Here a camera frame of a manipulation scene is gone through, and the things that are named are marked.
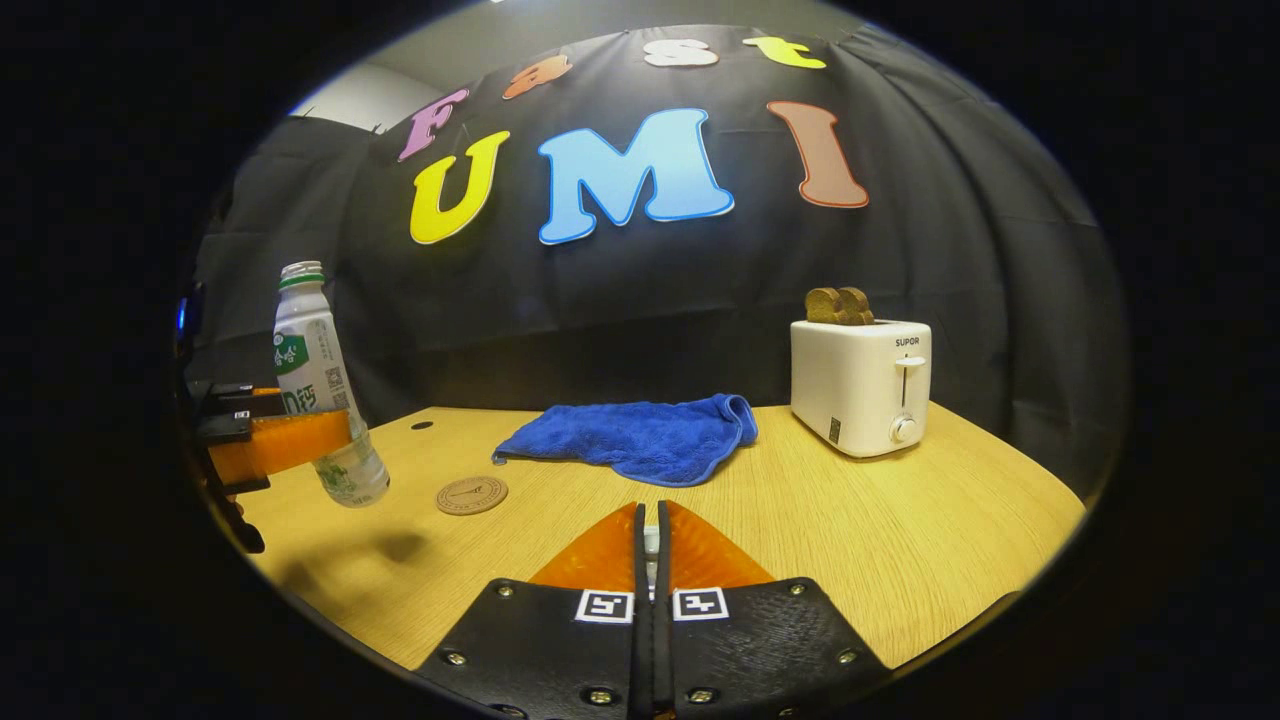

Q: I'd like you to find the white toaster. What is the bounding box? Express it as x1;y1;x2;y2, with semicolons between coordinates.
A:
790;318;933;459

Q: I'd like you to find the round wooden coaster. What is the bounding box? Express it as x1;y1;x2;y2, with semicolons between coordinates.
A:
435;475;509;517

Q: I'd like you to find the white plastic water bottle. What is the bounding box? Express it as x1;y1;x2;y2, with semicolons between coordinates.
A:
273;261;391;509

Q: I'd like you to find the blue towel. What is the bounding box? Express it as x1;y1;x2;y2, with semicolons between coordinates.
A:
491;393;759;488

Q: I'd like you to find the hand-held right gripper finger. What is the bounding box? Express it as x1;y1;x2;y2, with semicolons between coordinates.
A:
415;502;653;720
652;501;893;720

